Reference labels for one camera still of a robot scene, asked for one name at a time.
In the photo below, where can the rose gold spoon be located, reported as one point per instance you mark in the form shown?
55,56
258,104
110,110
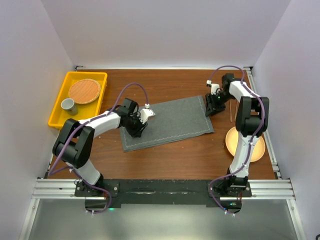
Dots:
236,111

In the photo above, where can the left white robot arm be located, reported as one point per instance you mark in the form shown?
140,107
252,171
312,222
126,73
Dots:
74,143

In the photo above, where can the yellow plastic tray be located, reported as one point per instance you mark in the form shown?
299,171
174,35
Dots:
59,116

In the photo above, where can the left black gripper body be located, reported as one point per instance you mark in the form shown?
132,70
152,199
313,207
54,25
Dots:
134,125

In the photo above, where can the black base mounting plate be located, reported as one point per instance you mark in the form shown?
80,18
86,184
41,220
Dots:
116,193

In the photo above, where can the golden round plate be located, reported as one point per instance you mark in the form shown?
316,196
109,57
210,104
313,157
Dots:
231,142

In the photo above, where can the aluminium frame rail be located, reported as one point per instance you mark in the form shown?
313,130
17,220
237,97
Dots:
55,213

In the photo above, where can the grey cloth napkin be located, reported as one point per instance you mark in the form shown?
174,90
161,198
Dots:
174,121

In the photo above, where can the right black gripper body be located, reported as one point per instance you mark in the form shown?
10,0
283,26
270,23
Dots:
216,102

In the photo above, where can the orange woven coaster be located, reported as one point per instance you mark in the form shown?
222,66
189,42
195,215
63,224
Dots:
85,91

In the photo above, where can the grey ceramic cup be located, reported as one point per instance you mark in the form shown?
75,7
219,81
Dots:
69,106

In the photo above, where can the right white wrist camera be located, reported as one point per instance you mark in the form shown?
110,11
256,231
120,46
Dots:
214,87

